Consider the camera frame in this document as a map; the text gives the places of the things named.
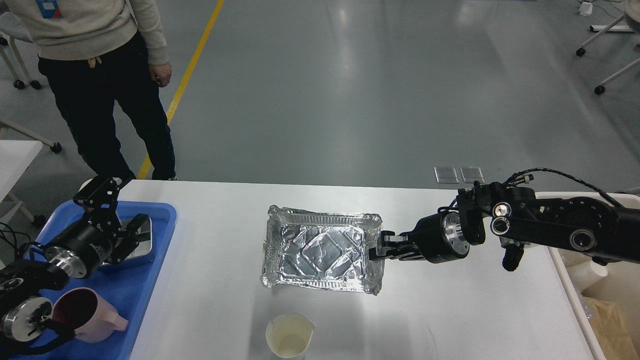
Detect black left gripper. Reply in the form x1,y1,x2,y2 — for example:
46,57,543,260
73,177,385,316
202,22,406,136
45,176,150,279

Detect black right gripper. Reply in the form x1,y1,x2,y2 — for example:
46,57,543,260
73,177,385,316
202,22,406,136
368,212,471,264

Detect aluminium foil container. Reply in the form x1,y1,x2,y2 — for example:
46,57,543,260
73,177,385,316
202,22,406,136
260,205,385,296

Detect pink mug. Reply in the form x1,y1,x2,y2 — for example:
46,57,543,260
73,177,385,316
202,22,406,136
52,287,129,344

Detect square steel tray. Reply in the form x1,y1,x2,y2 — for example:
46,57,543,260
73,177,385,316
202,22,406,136
98,213,156,273

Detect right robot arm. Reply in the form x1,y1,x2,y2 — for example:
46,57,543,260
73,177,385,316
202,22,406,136
367,167,640,272

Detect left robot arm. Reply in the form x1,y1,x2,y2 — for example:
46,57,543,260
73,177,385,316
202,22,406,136
1,176,151,360

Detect person's hand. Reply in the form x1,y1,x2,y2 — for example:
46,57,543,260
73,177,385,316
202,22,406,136
148,61,173,88

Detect blue plastic tray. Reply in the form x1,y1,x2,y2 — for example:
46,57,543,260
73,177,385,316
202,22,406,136
32,201,178,360

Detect left floor outlet plate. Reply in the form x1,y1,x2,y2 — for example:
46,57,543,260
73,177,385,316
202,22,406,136
433,166,460,184

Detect floor outlet plate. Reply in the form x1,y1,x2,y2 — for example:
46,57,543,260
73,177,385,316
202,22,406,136
433,166,460,184
459,166,486,184

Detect right floor outlet plate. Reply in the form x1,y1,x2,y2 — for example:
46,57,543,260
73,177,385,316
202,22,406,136
459,166,486,184

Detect white side table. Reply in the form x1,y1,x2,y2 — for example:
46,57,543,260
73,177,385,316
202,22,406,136
0,139,43,201

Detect person in dark trousers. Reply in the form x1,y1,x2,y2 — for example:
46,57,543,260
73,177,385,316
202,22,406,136
6,0,177,181

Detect white paper cup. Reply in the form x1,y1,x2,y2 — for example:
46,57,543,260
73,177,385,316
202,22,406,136
567,260,610,293

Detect beige waste bin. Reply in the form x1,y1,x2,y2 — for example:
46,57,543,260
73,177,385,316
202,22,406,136
529,192,640,360

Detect grey office chair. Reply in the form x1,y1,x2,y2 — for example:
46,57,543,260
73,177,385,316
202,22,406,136
0,10,63,154

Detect brown paper bag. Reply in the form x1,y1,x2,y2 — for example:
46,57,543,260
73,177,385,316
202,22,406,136
583,297,639,360

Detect white chair base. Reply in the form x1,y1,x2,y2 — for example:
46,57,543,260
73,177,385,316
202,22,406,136
575,0,640,96

